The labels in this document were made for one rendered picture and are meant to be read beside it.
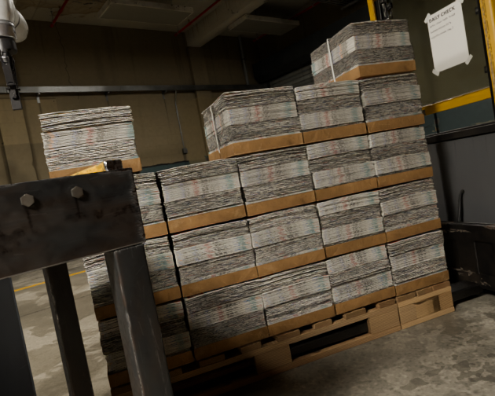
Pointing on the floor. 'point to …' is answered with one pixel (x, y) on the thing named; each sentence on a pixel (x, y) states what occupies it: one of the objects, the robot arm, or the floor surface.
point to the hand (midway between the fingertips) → (15, 99)
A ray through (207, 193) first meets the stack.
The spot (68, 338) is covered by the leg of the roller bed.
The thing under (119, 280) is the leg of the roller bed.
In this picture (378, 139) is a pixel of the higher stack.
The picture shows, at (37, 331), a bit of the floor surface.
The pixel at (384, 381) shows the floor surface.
